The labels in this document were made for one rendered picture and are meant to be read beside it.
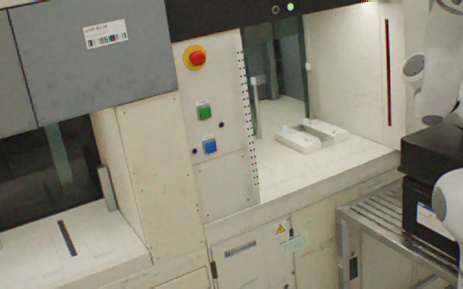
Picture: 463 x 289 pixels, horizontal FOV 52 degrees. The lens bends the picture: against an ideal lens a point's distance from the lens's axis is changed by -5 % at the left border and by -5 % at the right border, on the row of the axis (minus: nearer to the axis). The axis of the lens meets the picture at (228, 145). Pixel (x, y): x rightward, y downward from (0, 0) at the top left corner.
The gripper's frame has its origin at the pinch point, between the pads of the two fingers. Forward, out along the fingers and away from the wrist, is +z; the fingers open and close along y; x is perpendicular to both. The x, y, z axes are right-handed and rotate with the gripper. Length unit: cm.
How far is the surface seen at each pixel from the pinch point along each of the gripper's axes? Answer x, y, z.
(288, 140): 24, 69, 2
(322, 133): 15, 66, 11
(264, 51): -10, 126, 5
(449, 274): 36.2, -10.7, 9.2
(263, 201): 47, 39, -17
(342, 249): 47, 34, 20
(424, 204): 23.1, 4.5, 4.8
